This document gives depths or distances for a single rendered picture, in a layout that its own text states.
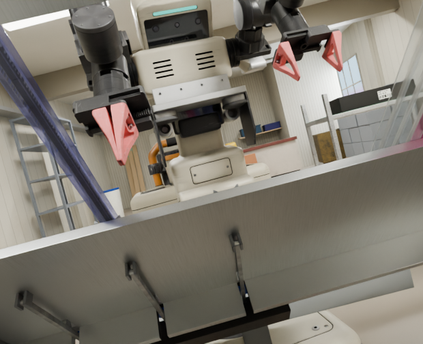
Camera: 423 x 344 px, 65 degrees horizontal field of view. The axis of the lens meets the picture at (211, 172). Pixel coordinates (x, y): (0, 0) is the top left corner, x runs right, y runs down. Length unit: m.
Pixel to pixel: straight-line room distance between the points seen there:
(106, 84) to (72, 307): 0.30
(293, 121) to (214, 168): 8.20
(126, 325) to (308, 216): 0.27
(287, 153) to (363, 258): 7.37
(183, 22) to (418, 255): 0.79
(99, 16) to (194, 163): 0.55
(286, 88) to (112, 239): 8.96
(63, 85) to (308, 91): 5.90
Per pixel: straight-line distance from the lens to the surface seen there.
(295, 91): 9.25
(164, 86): 0.99
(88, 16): 0.53
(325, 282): 0.47
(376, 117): 6.45
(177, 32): 1.02
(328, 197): 0.36
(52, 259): 0.35
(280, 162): 7.80
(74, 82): 6.44
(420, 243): 0.53
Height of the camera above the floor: 0.88
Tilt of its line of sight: 3 degrees down
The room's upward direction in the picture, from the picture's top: 14 degrees counter-clockwise
